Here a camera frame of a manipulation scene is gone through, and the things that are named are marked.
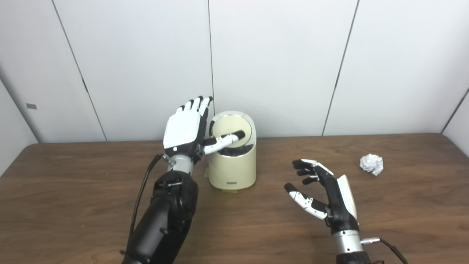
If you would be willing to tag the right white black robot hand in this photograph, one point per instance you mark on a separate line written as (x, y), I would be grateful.
(339, 209)

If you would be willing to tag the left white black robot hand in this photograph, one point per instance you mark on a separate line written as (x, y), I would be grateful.
(183, 130)

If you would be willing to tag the cream round bin lid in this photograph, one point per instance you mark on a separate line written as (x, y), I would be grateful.
(229, 126)

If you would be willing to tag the white paper ball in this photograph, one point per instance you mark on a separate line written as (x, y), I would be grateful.
(372, 164)

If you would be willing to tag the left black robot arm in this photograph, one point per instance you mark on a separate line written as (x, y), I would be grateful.
(165, 216)

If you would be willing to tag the cream-colored bin body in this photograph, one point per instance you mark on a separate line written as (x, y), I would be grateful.
(232, 170)

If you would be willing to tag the small grey wall label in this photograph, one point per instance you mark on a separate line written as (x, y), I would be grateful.
(31, 106)

